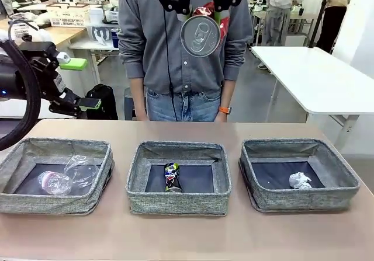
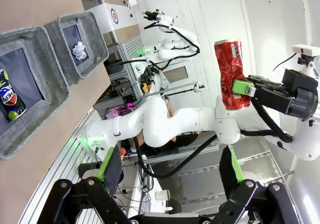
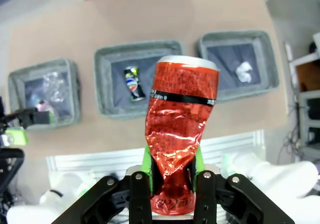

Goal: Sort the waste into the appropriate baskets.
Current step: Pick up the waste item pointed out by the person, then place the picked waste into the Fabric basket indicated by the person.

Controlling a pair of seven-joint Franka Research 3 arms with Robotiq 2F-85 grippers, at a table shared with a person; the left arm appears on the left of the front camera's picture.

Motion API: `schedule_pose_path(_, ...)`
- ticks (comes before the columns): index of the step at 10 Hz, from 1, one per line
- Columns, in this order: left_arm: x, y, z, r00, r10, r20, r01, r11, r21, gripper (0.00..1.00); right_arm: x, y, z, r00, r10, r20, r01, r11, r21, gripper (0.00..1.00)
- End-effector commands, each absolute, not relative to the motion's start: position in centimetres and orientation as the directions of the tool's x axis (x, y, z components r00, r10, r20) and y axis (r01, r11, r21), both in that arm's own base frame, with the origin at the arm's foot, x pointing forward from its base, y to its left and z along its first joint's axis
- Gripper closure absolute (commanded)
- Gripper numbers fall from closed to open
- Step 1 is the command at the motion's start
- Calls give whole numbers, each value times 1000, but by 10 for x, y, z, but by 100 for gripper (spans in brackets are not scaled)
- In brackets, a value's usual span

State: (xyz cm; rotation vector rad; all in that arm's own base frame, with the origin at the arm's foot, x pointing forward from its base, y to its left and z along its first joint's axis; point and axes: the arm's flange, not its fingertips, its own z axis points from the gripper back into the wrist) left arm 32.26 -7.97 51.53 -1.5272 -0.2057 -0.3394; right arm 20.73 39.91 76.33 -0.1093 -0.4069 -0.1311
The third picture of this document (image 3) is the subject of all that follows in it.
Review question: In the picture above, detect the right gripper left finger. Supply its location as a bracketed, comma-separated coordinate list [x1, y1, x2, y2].
[51, 145, 155, 224]

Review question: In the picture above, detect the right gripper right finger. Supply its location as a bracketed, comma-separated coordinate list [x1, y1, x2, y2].
[191, 146, 296, 224]

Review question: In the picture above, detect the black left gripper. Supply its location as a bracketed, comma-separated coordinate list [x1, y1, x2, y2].
[0, 107, 55, 197]

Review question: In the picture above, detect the clear plastic cup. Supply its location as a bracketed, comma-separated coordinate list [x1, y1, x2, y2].
[42, 71, 68, 104]

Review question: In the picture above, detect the crushed red soda can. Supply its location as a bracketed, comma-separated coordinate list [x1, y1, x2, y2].
[144, 55, 222, 216]

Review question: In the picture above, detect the black snack wrapper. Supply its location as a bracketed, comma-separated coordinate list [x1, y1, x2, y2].
[123, 66, 147, 102]

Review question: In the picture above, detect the white paper ball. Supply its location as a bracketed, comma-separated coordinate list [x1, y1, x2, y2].
[235, 61, 253, 83]

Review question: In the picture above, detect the grey fabric basket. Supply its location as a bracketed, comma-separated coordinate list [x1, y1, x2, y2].
[94, 40, 185, 121]
[196, 30, 280, 104]
[7, 58, 82, 131]

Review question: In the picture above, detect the grey metal shelf rack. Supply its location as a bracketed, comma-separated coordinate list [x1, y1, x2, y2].
[284, 33, 320, 159]

